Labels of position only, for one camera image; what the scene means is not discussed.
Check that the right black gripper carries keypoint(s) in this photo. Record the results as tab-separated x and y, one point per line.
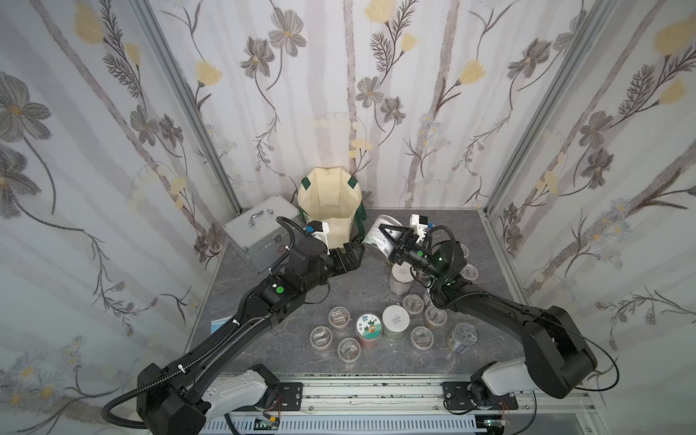
401	246

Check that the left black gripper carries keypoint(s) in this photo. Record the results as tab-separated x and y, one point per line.
342	256

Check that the silver lid text jar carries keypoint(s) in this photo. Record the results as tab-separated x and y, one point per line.
400	279

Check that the red flower seed cup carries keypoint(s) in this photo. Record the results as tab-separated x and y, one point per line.
339	318

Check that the teal label seed cup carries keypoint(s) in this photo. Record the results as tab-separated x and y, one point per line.
413	304

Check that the cream canvas tote bag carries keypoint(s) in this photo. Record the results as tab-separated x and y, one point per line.
334	197

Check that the red label seed jar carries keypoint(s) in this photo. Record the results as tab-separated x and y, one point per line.
369	330

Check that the white lid seed jar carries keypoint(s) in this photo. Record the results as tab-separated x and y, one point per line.
395	322

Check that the clear lid seed cup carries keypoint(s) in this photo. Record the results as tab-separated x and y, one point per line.
349	350

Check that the purple label metal can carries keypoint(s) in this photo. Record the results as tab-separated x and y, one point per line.
462	337

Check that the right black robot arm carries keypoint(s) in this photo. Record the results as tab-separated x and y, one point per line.
556	359

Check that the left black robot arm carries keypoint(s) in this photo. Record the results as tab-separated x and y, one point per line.
183	396

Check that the silver first aid case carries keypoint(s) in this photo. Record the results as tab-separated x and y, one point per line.
256	235

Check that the blue face mask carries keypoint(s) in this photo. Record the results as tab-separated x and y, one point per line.
219	323

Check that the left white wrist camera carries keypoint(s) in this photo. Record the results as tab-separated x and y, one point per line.
319	230

